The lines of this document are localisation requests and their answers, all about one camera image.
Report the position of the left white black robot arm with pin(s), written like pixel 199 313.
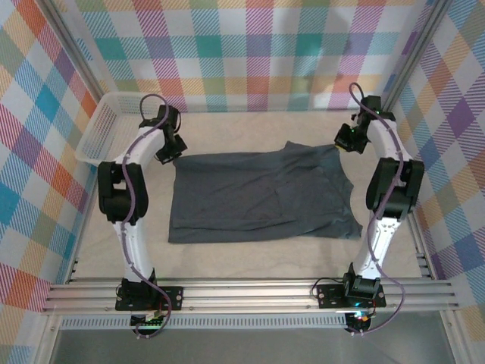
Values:
pixel 134 246

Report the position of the grey-blue t-shirt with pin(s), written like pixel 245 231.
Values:
pixel 246 201

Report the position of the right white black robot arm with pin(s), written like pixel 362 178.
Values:
pixel 394 189

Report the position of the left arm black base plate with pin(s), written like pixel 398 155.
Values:
pixel 172 297

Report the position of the long aluminium base rail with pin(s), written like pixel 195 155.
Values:
pixel 246 295

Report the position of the white plastic mesh basket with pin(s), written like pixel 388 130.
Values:
pixel 98 129

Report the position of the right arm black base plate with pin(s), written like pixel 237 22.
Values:
pixel 329 295

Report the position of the aluminium frame corner post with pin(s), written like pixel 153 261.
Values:
pixel 413 57
pixel 72 49

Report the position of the aluminium table side rail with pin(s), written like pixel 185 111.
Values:
pixel 423 261
pixel 81 246

